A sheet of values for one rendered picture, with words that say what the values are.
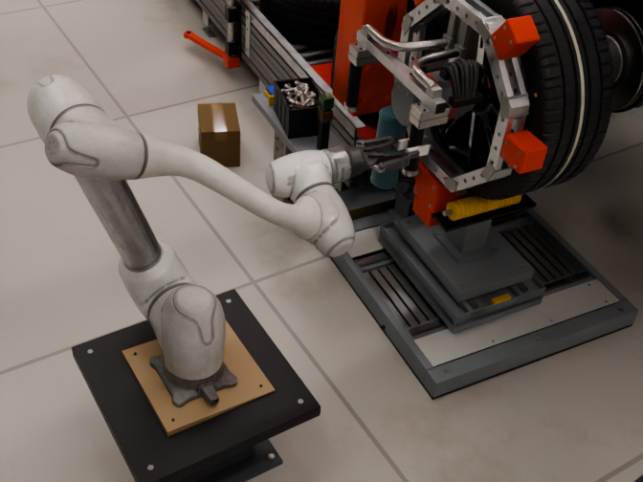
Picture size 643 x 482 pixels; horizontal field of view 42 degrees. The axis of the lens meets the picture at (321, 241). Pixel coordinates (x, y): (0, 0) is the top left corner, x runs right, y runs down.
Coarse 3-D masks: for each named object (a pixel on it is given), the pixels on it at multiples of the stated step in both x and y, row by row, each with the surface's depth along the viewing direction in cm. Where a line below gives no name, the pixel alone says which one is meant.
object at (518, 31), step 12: (504, 24) 204; (516, 24) 203; (528, 24) 204; (492, 36) 209; (504, 36) 205; (516, 36) 202; (528, 36) 203; (504, 48) 206; (516, 48) 204; (528, 48) 207
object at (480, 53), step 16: (448, 16) 243; (432, 32) 248; (480, 48) 232; (432, 64) 257; (480, 64) 234; (480, 80) 243; (496, 96) 233; (528, 96) 216; (480, 112) 240; (496, 112) 233; (448, 128) 257; (464, 128) 262; (480, 128) 263; (448, 144) 257; (464, 144) 258; (480, 144) 259; (464, 160) 252; (480, 160) 252
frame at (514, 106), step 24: (432, 0) 229; (456, 0) 219; (408, 24) 243; (480, 24) 212; (504, 72) 210; (504, 96) 211; (504, 120) 213; (432, 144) 256; (432, 168) 251; (456, 168) 247; (480, 168) 228; (504, 168) 223
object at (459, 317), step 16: (384, 224) 297; (384, 240) 297; (400, 240) 294; (400, 256) 289; (416, 256) 288; (416, 272) 281; (432, 288) 273; (512, 288) 276; (528, 288) 276; (544, 288) 277; (432, 304) 276; (448, 304) 271; (464, 304) 268; (480, 304) 269; (496, 304) 270; (512, 304) 274; (528, 304) 279; (448, 320) 269; (464, 320) 267; (480, 320) 272
